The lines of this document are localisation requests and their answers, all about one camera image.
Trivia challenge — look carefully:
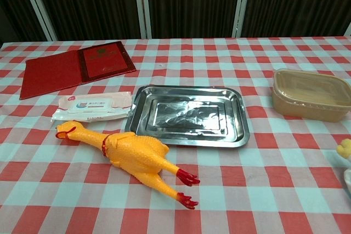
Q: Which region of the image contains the white metal frame post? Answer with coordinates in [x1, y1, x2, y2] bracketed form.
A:
[15, 0, 59, 42]
[234, 0, 253, 38]
[132, 0, 153, 39]

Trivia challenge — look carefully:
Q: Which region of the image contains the orange rubber toy chicken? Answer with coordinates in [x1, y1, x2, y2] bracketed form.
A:
[55, 120, 201, 209]

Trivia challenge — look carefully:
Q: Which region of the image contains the white wet wipes pack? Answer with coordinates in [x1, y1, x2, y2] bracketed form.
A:
[51, 90, 134, 123]

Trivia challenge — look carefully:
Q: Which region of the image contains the red white checkered tablecloth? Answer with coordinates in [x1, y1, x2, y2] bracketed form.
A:
[0, 36, 351, 234]

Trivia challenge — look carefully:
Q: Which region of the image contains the rectangular metal tray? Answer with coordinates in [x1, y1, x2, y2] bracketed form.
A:
[124, 84, 251, 147]

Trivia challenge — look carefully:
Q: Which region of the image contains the brown plastic food container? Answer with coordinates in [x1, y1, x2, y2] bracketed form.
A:
[271, 68, 351, 123]

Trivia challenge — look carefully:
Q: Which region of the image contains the black and white round object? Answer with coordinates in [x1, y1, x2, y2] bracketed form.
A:
[336, 137, 351, 191]

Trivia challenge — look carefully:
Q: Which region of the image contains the red open certificate folder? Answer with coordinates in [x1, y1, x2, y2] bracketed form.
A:
[19, 41, 137, 100]

